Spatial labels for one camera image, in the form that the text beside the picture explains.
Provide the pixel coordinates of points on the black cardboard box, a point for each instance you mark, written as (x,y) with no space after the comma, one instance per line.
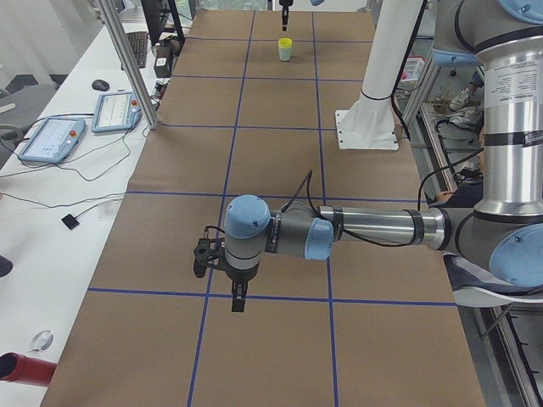
(163,61)

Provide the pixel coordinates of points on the aluminium frame post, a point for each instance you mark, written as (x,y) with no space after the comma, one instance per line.
(124,51)

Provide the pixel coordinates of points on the small black square device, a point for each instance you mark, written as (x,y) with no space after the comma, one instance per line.
(70,221)

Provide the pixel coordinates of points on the yellow plastic cup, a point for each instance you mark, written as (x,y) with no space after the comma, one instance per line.
(285,43)

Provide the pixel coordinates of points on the black computer monitor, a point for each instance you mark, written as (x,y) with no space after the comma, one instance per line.
(157,14)

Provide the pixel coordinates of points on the black computer mouse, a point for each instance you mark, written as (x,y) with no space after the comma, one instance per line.
(100,85)

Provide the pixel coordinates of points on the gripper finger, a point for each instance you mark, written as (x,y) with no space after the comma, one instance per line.
(284,17)
(238,297)

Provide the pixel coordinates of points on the blue teach pendant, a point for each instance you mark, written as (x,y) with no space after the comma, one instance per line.
(116,111)
(53,141)

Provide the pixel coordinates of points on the light green plastic cup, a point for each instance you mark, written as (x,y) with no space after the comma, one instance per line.
(284,54)

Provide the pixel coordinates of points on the black keyboard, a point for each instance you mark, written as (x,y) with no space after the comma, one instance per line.
(138,41)

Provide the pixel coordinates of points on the near blue teach pendant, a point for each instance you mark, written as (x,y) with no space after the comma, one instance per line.
(53,141)

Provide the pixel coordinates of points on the seated person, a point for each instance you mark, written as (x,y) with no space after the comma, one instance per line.
(496,239)

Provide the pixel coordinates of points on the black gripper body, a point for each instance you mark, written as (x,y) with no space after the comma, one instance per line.
(285,8)
(240,275)

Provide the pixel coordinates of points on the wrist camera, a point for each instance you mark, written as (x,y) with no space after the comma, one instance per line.
(208,254)

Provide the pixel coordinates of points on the brown paper table cover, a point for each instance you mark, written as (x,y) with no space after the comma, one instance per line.
(370,327)

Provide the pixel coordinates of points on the white chair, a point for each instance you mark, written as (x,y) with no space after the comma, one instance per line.
(477,297)

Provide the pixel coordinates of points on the far blue teach pendant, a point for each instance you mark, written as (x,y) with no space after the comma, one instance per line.
(116,111)

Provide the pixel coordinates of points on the red cylinder bottle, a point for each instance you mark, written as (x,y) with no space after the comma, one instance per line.
(22,369)

